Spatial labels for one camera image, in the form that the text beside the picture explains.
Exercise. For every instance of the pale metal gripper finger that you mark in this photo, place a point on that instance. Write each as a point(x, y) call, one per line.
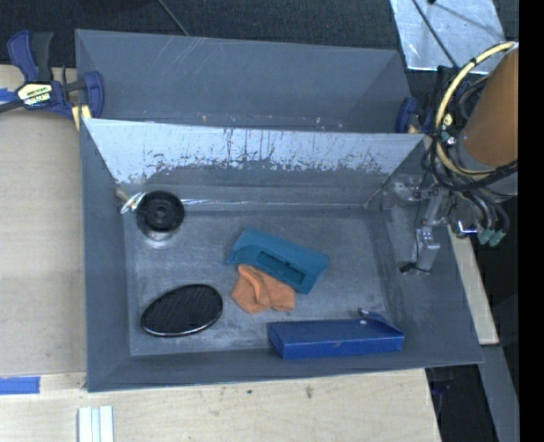
point(422, 237)
point(431, 256)

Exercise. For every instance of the blue flat case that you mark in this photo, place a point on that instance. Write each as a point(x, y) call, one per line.
point(336, 338)

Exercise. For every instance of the teal plastic box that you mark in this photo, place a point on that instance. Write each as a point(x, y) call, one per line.
point(276, 256)

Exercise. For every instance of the orange cloth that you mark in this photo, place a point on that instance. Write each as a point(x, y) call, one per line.
point(258, 295)

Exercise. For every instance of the grey metal bin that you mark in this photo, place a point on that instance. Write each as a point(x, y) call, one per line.
point(262, 85)

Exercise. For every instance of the black oval mesh lid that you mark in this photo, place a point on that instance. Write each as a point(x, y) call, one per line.
point(181, 310)

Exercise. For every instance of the black round disc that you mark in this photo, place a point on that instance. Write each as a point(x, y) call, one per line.
point(161, 211)

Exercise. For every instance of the white loop with brass end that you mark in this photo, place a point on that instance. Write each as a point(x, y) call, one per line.
point(131, 203)

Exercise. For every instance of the pale wood flat board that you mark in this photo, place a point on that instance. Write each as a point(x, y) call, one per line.
point(39, 247)

